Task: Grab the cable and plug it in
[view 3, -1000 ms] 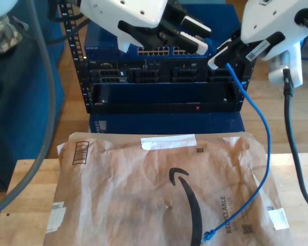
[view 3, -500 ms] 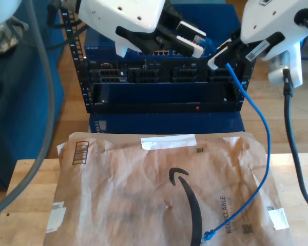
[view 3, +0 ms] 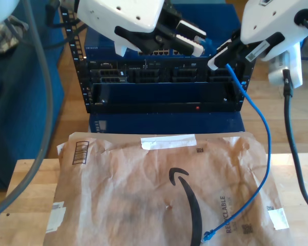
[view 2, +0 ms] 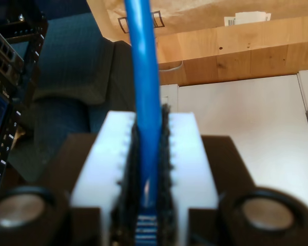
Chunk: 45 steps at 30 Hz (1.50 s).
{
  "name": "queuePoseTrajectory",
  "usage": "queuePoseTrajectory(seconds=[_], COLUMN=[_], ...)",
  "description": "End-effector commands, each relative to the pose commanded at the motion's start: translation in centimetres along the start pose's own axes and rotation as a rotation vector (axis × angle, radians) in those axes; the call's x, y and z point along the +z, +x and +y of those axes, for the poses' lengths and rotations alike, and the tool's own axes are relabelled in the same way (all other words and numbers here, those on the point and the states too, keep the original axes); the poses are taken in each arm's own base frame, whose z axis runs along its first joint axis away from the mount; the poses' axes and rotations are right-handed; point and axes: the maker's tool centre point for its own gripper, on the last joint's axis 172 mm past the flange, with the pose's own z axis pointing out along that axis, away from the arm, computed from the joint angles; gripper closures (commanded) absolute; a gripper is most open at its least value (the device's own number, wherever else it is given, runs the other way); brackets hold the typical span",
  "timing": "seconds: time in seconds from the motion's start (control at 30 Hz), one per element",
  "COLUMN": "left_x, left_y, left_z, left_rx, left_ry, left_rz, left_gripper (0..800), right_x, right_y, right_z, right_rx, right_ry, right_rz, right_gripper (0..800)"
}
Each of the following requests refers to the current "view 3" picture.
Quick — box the black rack server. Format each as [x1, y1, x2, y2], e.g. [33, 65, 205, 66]
[85, 58, 247, 84]

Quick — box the camouflage cloth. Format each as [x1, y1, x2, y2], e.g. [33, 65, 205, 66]
[0, 15, 30, 56]

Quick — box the blue equipment case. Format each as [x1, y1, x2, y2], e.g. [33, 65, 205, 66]
[88, 112, 246, 135]

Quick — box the black perforated rack post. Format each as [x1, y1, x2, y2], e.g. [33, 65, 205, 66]
[56, 5, 93, 114]
[235, 58, 256, 112]

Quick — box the long white tape strip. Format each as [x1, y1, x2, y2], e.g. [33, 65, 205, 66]
[140, 133, 198, 151]

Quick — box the blue network switch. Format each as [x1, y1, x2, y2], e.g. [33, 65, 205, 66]
[83, 4, 248, 59]

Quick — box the short white tape piece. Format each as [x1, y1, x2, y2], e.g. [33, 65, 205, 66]
[266, 208, 290, 231]

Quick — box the thick black camera cable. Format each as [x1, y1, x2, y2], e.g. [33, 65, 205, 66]
[282, 68, 308, 219]

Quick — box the blue network cable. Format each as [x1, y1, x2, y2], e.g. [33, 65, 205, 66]
[194, 35, 272, 243]

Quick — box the torn white shipping label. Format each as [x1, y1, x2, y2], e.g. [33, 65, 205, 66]
[45, 201, 67, 234]

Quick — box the brown paper mailer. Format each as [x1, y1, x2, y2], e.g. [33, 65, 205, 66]
[45, 132, 296, 246]

